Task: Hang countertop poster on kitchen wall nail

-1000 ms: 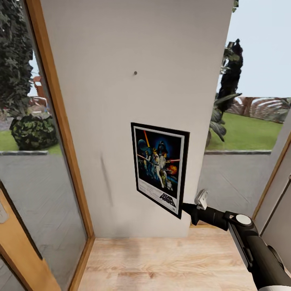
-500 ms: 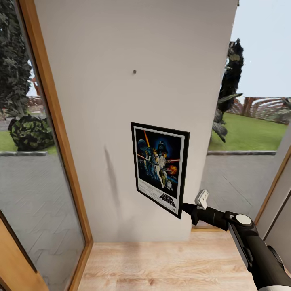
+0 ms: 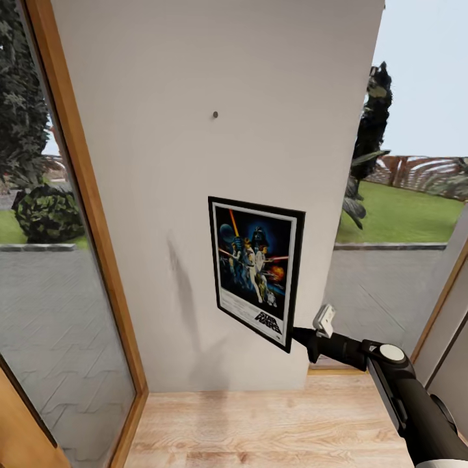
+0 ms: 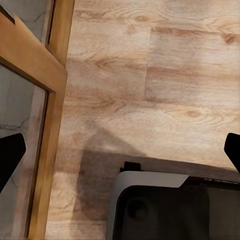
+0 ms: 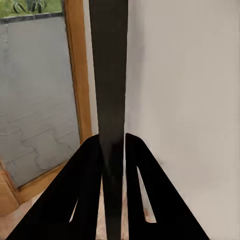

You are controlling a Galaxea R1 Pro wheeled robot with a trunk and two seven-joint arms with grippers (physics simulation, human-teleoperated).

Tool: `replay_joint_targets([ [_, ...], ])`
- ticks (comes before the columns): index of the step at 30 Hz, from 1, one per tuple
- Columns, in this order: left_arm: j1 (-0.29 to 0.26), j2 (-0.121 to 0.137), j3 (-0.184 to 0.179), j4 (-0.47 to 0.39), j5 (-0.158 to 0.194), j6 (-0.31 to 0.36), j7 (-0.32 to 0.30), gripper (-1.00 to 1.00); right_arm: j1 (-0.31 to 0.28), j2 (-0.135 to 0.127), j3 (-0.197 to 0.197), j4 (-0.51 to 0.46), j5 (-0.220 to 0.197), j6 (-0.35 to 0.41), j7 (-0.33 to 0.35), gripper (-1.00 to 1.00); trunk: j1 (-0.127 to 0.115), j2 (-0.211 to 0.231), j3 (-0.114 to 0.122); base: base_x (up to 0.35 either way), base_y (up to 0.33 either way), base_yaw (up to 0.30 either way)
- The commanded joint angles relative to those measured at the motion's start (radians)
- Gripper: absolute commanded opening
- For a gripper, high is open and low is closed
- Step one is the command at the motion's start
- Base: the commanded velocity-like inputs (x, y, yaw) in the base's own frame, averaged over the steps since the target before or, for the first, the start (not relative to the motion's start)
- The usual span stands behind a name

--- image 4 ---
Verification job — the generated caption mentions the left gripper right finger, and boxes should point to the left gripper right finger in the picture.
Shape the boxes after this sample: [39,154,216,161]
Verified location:
[224,132,240,173]

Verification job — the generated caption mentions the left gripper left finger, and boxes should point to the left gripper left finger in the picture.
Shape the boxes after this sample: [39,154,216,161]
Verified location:
[0,133,26,193]

